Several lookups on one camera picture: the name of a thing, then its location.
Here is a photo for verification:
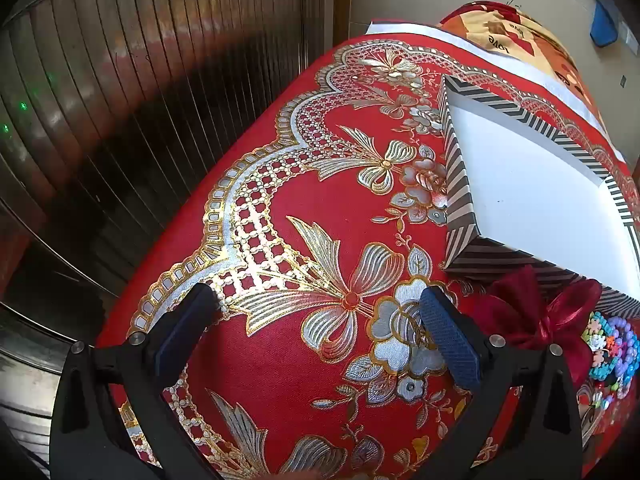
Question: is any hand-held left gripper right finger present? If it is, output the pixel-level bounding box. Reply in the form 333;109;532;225
419;285;585;480

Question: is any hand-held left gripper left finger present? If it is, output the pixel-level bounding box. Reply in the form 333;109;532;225
49;282;223;480

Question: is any dark red bow hair clip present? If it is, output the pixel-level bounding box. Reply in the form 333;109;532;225
472;266;603;386

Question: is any rainbow flower bead bracelet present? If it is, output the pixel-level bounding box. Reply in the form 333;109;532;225
582;310;626;386

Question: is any striped cardboard box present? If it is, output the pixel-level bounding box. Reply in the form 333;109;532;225
436;74;640;318

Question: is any red gold floral tablecloth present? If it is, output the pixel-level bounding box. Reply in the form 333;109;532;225
97;35;640;480

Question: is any white underlay cloth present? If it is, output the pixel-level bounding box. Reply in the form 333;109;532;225
364;21;626;161

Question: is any printed orange blanket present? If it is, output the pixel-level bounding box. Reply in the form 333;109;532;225
439;1;608;131

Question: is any blue wall object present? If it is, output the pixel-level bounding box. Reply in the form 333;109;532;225
589;0;640;53

